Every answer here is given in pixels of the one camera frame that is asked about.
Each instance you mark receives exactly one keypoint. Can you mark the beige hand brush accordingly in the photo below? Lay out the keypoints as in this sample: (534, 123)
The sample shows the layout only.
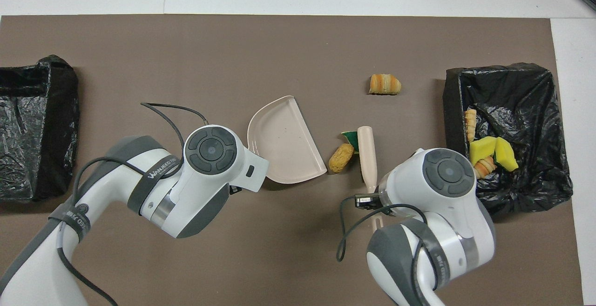
(368, 157)

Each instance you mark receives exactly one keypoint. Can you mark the yellow corn cob piece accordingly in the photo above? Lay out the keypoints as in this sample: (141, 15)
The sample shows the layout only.
(341, 158)

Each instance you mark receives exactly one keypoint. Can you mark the black bag-lined bin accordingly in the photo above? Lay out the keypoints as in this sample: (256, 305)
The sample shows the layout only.
(28, 124)
(526, 110)

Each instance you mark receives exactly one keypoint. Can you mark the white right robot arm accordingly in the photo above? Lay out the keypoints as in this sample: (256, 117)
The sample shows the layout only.
(447, 171)

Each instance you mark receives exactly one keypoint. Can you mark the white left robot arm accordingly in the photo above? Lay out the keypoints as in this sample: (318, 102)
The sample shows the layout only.
(212, 150)

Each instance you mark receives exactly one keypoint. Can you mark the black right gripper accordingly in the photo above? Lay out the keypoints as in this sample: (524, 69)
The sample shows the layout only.
(368, 201)

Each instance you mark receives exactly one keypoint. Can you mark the green topped yellow sponge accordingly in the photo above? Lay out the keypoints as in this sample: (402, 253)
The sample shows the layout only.
(506, 156)

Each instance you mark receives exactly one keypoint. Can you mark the flat striped pastry piece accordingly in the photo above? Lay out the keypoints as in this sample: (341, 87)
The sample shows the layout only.
(384, 84)

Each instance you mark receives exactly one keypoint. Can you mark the curled orange croissant piece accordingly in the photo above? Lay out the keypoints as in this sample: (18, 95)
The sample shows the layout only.
(486, 166)

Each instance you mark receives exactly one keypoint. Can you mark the brown table mat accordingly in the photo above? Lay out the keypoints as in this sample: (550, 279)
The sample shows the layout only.
(279, 50)

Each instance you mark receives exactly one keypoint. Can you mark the pale flaky bread chunk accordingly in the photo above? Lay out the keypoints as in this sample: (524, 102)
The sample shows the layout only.
(470, 124)

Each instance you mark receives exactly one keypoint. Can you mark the beige plastic dustpan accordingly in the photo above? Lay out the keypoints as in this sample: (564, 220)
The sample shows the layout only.
(284, 147)

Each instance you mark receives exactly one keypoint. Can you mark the green yellow sponge wedge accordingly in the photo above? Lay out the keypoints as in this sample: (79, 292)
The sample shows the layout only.
(350, 137)

